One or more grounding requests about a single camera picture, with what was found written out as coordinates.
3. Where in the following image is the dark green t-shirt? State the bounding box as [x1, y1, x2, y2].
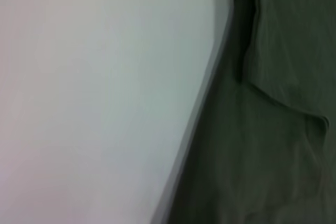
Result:
[164, 0, 336, 224]

